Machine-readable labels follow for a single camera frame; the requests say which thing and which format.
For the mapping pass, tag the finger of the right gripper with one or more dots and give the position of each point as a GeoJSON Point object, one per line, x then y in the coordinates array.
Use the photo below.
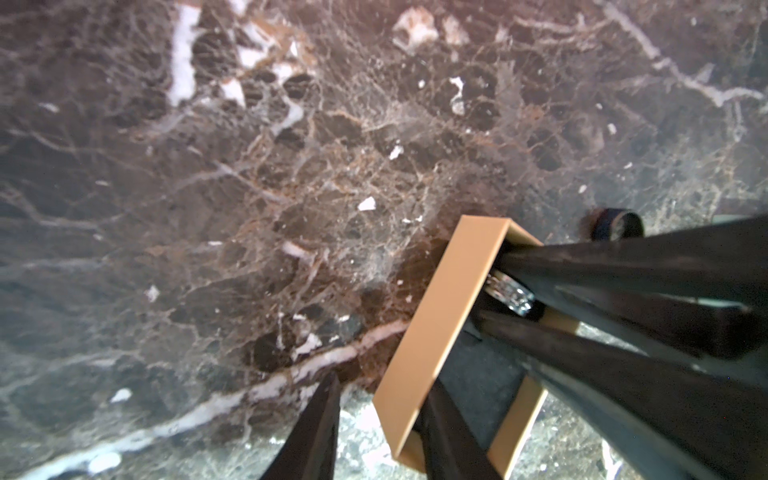
{"type": "Point", "coordinates": [665, 420]}
{"type": "Point", "coordinates": [701, 291]}

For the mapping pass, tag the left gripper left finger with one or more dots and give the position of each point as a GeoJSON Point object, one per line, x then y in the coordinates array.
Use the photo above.
{"type": "Point", "coordinates": [310, 451]}

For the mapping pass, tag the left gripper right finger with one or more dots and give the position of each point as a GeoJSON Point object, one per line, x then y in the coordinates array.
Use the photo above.
{"type": "Point", "coordinates": [450, 449]}

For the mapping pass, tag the tan box base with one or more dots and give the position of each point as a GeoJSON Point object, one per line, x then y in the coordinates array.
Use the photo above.
{"type": "Point", "coordinates": [432, 332]}

